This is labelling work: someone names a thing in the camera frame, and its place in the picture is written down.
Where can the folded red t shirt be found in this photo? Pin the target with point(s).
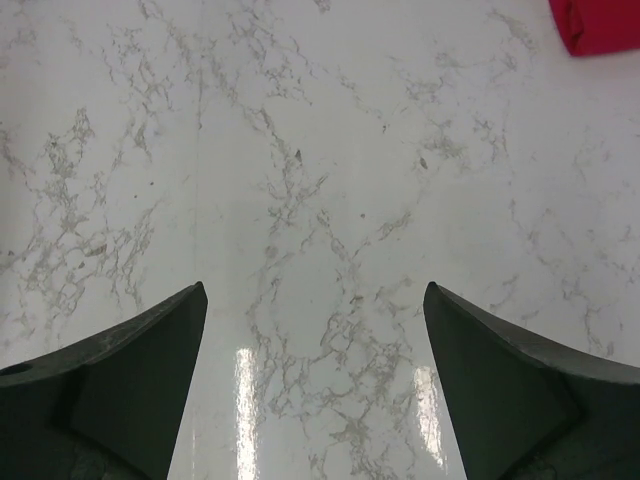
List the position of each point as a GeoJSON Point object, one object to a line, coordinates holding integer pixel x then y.
{"type": "Point", "coordinates": [597, 27]}

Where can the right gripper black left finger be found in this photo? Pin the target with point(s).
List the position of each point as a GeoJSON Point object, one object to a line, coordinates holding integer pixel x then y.
{"type": "Point", "coordinates": [106, 407]}

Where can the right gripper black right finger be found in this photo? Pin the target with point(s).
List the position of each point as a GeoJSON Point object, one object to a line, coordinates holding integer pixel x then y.
{"type": "Point", "coordinates": [523, 406]}

